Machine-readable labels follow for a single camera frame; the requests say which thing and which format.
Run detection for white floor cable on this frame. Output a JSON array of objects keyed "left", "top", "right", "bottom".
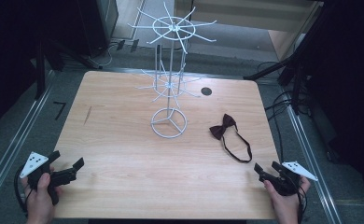
[{"left": 88, "top": 41, "right": 119, "bottom": 68}]

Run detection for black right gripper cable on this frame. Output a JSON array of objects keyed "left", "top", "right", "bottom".
[{"left": 296, "top": 183, "right": 309, "bottom": 224}]

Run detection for dark maroon bow tie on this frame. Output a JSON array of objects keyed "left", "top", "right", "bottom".
[{"left": 209, "top": 113, "right": 253, "bottom": 164}]

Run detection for white wire display rack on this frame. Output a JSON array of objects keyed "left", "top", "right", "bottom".
[{"left": 127, "top": 1, "right": 217, "bottom": 139}]

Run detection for black floor cables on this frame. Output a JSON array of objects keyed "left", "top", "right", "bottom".
[{"left": 257, "top": 61, "right": 302, "bottom": 157}]

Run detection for person's right hand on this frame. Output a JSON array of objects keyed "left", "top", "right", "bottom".
[{"left": 262, "top": 175, "right": 312, "bottom": 224}]

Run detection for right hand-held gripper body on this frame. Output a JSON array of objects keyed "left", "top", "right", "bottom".
[{"left": 259, "top": 161, "right": 319, "bottom": 197}]

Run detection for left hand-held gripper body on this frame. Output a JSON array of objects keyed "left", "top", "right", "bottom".
[{"left": 19, "top": 151, "right": 78, "bottom": 206}]

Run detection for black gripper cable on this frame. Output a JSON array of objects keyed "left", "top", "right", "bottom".
[
  {"left": 13, "top": 173, "right": 35, "bottom": 215},
  {"left": 296, "top": 183, "right": 309, "bottom": 224}
]

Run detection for black metal stand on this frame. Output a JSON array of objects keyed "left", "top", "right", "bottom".
[
  {"left": 34, "top": 36, "right": 104, "bottom": 101},
  {"left": 243, "top": 3, "right": 337, "bottom": 116}
]

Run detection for metal floor rail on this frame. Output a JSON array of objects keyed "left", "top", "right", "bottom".
[
  {"left": 0, "top": 70, "right": 56, "bottom": 216},
  {"left": 285, "top": 92, "right": 343, "bottom": 224}
]

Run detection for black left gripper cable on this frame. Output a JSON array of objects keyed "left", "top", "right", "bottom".
[{"left": 13, "top": 173, "right": 35, "bottom": 215}]

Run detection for person's left hand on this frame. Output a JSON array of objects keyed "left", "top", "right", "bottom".
[{"left": 21, "top": 172, "right": 63, "bottom": 224}]

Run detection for black cabinet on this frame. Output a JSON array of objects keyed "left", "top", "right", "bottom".
[{"left": 76, "top": 0, "right": 119, "bottom": 58}]

